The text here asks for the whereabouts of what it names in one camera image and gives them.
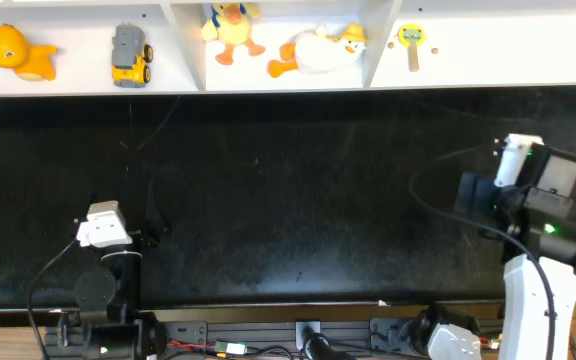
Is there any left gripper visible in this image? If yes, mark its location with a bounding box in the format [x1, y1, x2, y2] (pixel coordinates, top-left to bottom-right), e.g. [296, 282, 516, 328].
[88, 180, 170, 249]

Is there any grey and yellow toy truck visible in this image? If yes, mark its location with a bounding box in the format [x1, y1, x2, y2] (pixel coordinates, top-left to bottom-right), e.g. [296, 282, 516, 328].
[110, 22, 155, 90]

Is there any yellow rattle drum toy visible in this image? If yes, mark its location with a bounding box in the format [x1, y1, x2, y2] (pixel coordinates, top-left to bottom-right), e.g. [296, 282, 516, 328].
[386, 23, 440, 73]

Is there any yellow rubber duck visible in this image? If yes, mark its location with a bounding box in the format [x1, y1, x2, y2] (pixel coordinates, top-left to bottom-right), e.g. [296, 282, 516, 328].
[0, 23, 59, 83]

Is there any yellow plush duck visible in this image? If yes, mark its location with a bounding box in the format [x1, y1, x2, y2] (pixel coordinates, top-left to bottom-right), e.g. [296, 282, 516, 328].
[200, 2, 267, 67]

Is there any white plush duck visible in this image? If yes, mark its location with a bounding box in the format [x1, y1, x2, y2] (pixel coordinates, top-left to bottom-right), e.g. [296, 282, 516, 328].
[266, 22, 369, 80]

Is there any white shelf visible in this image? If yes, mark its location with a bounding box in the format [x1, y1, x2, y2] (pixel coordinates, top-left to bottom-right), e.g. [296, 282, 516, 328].
[0, 0, 576, 99]

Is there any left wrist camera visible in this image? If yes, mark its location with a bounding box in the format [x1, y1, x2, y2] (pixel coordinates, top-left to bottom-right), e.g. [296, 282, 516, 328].
[76, 200, 134, 249]

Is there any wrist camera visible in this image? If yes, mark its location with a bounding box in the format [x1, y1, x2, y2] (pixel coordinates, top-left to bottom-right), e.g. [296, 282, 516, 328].
[76, 200, 134, 249]
[493, 132, 545, 189]

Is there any mounting rail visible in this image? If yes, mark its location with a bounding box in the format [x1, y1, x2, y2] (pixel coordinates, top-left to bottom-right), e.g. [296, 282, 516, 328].
[42, 317, 504, 360]

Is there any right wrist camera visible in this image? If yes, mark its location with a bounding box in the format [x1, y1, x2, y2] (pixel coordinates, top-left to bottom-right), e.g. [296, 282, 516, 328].
[493, 132, 545, 189]

